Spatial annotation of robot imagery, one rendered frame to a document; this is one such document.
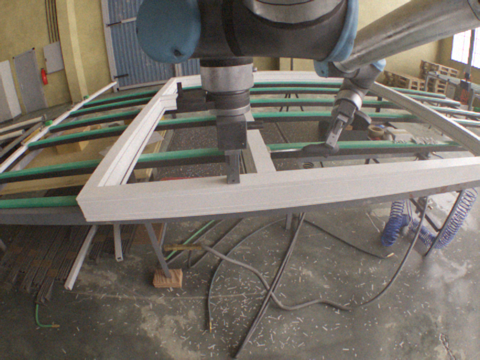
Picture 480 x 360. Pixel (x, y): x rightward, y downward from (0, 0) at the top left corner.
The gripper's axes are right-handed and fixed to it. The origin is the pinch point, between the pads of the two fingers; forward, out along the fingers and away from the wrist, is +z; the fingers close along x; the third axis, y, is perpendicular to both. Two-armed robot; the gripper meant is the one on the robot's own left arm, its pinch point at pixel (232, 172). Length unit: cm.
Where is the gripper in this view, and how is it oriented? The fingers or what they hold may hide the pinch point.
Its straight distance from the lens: 50.5
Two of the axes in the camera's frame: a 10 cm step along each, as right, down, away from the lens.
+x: -0.9, -5.5, 8.3
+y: 9.9, -0.8, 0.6
